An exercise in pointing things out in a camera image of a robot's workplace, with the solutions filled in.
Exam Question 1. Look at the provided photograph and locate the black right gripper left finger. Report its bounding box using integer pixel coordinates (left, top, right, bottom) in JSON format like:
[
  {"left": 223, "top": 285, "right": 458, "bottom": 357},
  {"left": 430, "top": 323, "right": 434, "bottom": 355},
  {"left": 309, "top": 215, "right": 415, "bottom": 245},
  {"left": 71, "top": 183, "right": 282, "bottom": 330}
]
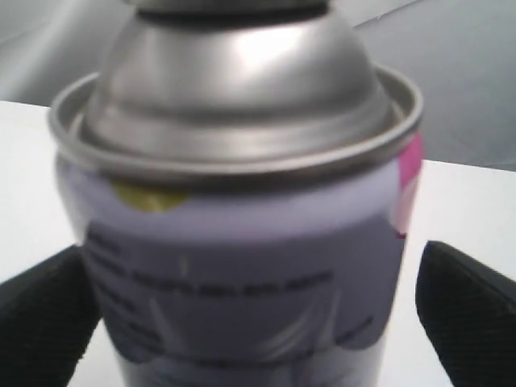
[{"left": 1, "top": 245, "right": 101, "bottom": 387}]

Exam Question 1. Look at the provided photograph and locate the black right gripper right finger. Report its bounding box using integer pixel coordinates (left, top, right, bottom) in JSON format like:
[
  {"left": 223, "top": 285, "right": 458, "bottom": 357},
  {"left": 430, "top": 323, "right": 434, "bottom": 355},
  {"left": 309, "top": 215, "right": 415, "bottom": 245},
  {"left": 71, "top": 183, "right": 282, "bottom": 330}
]
[{"left": 415, "top": 241, "right": 515, "bottom": 386}]

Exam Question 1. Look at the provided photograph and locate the silver spray can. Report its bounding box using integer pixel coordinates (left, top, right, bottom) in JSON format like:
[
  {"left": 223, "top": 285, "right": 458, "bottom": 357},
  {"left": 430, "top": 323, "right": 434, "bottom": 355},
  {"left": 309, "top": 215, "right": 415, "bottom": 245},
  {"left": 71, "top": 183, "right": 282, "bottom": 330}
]
[{"left": 48, "top": 1, "right": 423, "bottom": 386}]

